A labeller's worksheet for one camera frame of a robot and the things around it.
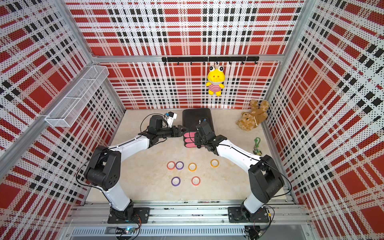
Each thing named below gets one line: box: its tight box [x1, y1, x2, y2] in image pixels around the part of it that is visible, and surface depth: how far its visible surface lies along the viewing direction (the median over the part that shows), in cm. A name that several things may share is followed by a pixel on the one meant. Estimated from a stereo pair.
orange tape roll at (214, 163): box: [210, 159, 220, 168], surface depth 93 cm
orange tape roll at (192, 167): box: [188, 162, 198, 172], surface depth 92 cm
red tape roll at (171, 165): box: [166, 161, 176, 171], surface depth 92 cm
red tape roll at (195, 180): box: [191, 176, 201, 186], surface depth 87 cm
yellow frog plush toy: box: [206, 65, 225, 97], surface depth 95 cm
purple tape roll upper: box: [175, 161, 185, 171], surface depth 92 cm
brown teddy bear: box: [236, 99, 270, 132], surface depth 107 cm
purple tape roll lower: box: [171, 176, 181, 187], surface depth 87 cm
